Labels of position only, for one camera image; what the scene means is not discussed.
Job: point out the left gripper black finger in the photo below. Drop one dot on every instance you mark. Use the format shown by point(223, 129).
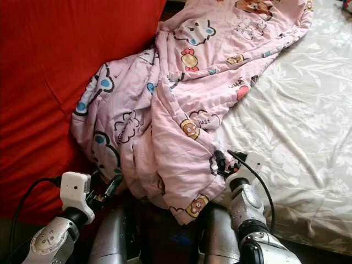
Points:
point(113, 187)

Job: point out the pink cartoon print blanket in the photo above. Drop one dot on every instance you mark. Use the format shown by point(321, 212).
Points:
point(209, 82)

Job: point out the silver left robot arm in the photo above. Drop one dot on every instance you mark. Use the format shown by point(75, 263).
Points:
point(52, 245)

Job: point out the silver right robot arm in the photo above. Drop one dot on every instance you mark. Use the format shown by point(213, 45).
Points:
point(247, 206)

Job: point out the silver left robot leg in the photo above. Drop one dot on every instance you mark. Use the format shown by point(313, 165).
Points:
point(110, 242)

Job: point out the silver robot leg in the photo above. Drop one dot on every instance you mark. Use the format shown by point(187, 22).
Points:
point(110, 242)
point(220, 242)

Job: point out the silver right robot leg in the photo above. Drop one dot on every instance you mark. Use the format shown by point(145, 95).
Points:
point(220, 242)

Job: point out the beige floral bed sheet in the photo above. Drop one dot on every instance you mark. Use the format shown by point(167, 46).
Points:
point(302, 121)

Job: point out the large red cushion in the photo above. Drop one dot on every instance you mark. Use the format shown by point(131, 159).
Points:
point(49, 99)

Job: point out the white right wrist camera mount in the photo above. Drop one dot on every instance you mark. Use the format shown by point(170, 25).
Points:
point(254, 163)

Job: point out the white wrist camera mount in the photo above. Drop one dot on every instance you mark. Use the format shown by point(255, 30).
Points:
point(254, 163)
point(76, 191)

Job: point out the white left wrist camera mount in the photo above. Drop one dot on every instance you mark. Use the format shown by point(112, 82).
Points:
point(76, 191)

